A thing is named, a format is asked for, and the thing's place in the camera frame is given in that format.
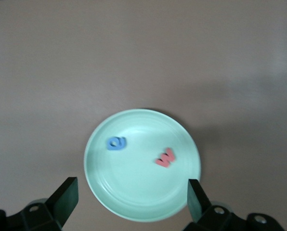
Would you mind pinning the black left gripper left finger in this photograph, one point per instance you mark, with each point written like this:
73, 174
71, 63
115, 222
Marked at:
61, 204

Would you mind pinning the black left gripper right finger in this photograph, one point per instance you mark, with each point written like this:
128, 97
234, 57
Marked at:
199, 207

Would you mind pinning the red foam letter w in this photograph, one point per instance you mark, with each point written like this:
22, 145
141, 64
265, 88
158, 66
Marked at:
166, 160

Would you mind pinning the blue foam letter a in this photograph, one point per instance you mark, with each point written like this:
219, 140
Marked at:
121, 144

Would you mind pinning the green plate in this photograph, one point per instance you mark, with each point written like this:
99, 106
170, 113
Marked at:
138, 187

